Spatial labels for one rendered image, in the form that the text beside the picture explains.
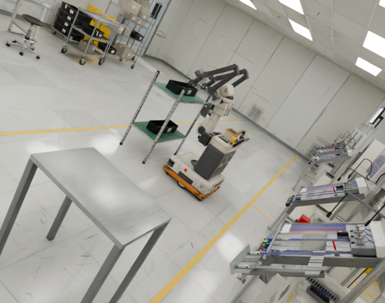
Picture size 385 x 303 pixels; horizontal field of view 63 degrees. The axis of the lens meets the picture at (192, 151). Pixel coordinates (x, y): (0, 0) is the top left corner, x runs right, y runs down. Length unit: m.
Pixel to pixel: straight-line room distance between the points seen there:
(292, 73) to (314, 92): 0.96
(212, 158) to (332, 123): 7.48
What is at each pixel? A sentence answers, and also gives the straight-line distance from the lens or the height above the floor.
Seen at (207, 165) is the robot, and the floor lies 0.45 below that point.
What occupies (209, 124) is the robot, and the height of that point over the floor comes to 0.84.
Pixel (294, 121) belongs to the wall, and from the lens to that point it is 10.97.
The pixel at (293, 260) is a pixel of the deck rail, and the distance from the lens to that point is 2.30.
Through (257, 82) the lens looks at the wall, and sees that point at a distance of 11.23.
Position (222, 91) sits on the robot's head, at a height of 1.28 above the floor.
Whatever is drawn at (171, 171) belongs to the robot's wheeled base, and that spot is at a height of 0.11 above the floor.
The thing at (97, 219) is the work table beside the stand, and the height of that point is 0.80.
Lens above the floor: 1.75
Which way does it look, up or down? 19 degrees down
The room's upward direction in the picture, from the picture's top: 32 degrees clockwise
